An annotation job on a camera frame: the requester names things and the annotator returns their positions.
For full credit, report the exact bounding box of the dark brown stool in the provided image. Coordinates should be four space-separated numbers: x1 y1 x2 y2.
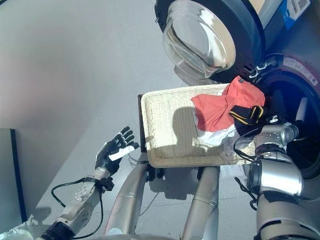
137 93 208 185

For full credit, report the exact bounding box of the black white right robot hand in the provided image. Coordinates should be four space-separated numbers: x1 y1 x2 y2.
294 96 310 123

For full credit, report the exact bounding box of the blue white energy label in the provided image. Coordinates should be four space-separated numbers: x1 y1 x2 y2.
279 0 311 31

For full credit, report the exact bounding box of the red garment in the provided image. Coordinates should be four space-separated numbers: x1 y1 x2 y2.
191 76 266 133

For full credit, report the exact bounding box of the dark edged grey panel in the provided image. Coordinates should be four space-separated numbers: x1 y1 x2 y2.
0 127 28 226

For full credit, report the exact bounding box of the silver robot torso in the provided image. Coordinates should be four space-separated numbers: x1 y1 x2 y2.
104 233 186 240

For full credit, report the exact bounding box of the dark grey washing machine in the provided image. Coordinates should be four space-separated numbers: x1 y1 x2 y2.
246 0 320 201

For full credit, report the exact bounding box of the white garment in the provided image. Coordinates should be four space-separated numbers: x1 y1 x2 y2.
192 109 238 147

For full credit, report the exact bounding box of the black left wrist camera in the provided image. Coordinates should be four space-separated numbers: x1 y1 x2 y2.
98 176 115 193

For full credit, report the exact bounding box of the black garment with yellow trim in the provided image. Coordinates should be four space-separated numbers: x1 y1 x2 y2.
228 104 266 137

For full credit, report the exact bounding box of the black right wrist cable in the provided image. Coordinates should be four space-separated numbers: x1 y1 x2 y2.
233 134 266 211

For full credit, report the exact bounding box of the round washing machine door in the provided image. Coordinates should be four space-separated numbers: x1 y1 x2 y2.
153 0 266 85

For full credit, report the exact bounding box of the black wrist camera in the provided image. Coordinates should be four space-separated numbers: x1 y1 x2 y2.
266 114 281 125
98 176 115 193

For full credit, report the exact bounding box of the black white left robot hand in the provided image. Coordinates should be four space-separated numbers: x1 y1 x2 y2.
94 126 140 176

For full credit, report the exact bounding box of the silver right robot leg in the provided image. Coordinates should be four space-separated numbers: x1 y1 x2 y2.
182 166 221 240

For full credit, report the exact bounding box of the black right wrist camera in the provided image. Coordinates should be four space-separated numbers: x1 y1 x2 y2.
266 114 281 125

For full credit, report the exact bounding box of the cream wicker laundry basket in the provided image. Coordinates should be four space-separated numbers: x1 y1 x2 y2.
139 83 261 168

